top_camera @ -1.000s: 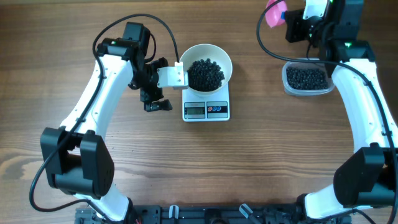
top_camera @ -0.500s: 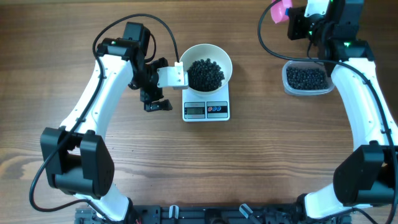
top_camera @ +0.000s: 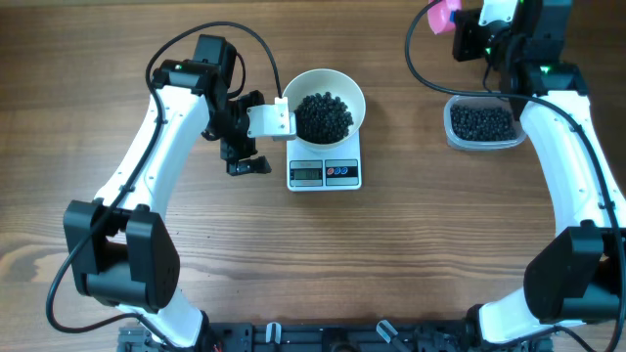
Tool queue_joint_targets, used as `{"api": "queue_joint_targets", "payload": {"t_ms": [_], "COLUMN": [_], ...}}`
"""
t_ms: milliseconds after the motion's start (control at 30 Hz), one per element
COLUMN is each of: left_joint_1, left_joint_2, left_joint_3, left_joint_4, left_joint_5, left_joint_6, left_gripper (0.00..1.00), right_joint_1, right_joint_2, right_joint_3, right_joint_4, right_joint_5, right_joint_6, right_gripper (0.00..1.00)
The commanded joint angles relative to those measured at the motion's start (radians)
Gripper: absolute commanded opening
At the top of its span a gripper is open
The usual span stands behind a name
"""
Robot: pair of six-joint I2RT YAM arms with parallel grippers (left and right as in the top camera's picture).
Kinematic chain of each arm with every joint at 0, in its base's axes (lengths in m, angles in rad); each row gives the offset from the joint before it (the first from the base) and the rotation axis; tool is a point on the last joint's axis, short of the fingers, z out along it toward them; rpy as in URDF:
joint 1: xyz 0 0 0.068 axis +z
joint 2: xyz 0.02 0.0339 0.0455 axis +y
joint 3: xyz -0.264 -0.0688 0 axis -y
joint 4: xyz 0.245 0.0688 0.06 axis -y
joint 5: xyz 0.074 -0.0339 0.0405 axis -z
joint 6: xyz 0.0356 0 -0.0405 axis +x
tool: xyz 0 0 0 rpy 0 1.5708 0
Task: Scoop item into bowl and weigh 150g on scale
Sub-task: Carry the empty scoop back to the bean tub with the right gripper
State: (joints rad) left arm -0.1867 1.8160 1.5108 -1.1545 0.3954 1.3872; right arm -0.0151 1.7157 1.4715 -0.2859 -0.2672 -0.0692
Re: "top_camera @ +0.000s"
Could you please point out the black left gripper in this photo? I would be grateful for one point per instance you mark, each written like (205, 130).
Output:
(246, 148)

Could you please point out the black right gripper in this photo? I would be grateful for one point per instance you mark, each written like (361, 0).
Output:
(467, 22)

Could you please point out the pink scoop blue handle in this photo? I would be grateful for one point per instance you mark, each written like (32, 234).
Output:
(440, 15)

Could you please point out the white bowl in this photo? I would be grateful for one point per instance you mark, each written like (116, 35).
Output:
(322, 80)

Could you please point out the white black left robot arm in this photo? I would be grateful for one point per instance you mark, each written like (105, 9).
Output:
(119, 250)

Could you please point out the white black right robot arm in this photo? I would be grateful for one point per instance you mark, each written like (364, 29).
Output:
(579, 278)

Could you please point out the black beans in bowl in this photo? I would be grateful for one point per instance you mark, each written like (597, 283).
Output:
(322, 119)

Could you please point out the white digital kitchen scale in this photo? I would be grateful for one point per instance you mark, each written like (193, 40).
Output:
(311, 169)

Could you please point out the clear container of black beans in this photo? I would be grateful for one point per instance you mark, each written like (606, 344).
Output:
(481, 124)

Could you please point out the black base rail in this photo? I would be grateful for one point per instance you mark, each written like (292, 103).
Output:
(434, 336)

